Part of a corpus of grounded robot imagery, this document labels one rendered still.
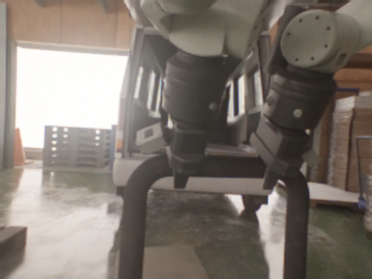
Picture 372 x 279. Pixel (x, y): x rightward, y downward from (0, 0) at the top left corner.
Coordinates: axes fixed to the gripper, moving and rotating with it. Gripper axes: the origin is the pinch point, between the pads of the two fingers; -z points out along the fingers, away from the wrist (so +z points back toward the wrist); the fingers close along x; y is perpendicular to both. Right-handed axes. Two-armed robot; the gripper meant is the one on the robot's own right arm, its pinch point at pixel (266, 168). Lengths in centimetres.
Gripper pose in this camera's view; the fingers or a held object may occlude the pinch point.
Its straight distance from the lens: 49.5
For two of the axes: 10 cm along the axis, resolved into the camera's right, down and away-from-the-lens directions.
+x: -1.7, -5.4, 8.3
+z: 1.7, -8.4, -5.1
